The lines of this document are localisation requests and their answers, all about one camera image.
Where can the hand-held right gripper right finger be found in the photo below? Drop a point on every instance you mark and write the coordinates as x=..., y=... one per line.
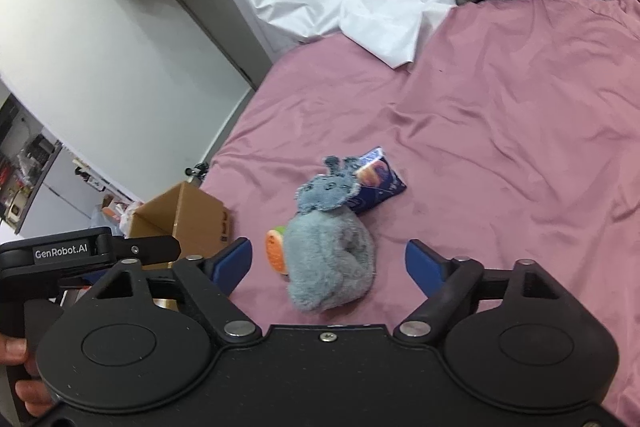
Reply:
x=422, y=268

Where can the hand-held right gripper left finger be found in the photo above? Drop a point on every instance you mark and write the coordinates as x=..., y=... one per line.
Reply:
x=232, y=264

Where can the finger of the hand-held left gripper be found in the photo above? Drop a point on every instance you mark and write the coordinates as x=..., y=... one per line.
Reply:
x=150, y=249

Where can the toy burger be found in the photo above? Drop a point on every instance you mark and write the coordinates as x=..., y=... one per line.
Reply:
x=275, y=252

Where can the cardboard box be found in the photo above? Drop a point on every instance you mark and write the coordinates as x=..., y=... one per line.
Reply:
x=190, y=217

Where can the grey plush toy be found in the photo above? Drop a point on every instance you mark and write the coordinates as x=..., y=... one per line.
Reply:
x=330, y=257

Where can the blue snack packet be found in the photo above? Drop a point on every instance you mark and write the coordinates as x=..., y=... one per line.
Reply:
x=380, y=182

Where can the person's left hand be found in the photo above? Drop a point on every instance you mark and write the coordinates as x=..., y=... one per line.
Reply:
x=32, y=399

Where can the white red plastic bag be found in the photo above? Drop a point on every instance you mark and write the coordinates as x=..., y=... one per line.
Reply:
x=117, y=214

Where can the grey kitchen cabinet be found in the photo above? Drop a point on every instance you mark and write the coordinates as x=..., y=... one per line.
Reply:
x=55, y=187

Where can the pink bed sheet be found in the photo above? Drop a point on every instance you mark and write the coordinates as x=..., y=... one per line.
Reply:
x=500, y=132

